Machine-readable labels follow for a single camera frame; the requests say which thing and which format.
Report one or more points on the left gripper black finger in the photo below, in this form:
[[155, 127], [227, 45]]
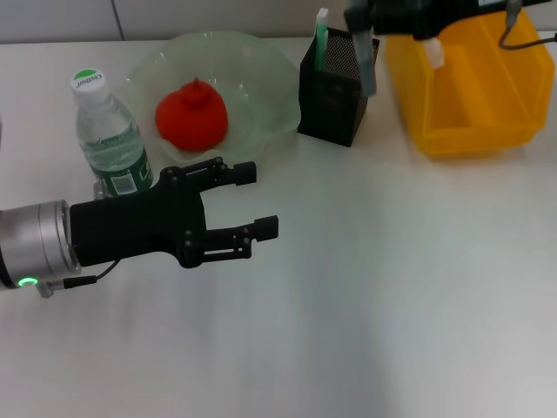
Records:
[[246, 172], [266, 227]]

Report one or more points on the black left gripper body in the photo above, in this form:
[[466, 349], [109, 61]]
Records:
[[139, 226]]

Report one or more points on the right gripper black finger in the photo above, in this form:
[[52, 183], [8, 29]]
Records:
[[391, 19], [359, 15]]

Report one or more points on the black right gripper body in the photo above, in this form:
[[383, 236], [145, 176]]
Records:
[[435, 13]]

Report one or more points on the green utility knife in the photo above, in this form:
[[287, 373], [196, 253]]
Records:
[[321, 39]]

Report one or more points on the red-orange toy orange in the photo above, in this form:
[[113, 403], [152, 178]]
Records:
[[191, 115]]

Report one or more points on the green label water bottle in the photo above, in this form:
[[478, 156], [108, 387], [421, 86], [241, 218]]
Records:
[[109, 139]]

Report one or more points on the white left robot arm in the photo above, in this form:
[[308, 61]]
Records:
[[35, 244]]

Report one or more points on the pale green glass fruit plate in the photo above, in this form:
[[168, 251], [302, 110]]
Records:
[[261, 87]]

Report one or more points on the black mesh pen holder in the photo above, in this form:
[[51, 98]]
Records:
[[330, 113]]

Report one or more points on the yellow plastic storage bin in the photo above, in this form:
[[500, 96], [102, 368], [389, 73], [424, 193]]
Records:
[[478, 96]]

